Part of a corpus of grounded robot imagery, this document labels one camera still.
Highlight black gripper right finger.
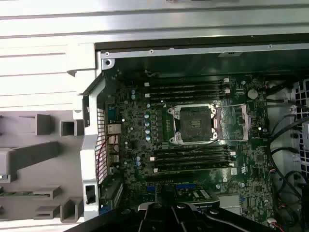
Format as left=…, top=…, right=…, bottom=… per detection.
left=169, top=186, right=278, bottom=232

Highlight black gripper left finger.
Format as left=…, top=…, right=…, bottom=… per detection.
left=64, top=186, right=169, bottom=232

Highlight metal socket cover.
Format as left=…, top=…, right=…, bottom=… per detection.
left=215, top=103, right=252, bottom=141

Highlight CPU socket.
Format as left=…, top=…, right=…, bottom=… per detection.
left=167, top=103, right=218, bottom=146

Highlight silver chipset heatsink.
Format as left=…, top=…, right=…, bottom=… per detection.
left=218, top=194, right=241, bottom=210

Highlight black RAM slot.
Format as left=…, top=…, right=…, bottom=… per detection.
left=144, top=83, right=230, bottom=93
left=153, top=161, right=237, bottom=173
left=144, top=88, right=231, bottom=99
left=144, top=77, right=230, bottom=87
left=152, top=145, right=236, bottom=157
left=149, top=151, right=237, bottom=162
left=152, top=156, right=237, bottom=167
left=144, top=94, right=231, bottom=104

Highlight black open PC case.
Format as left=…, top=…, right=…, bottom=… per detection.
left=77, top=40, right=309, bottom=232

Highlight green motherboard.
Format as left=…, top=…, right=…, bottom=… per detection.
left=104, top=70, right=278, bottom=232

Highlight grey parts rack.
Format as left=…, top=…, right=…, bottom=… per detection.
left=0, top=110, right=85, bottom=224

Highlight metal drive cage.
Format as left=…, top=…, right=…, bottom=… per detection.
left=288, top=78, right=309, bottom=155

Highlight thin red wire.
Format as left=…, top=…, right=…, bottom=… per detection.
left=96, top=134, right=119, bottom=181

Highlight black case cable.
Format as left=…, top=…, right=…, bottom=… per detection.
left=269, top=146, right=298, bottom=171
left=268, top=113, right=300, bottom=146

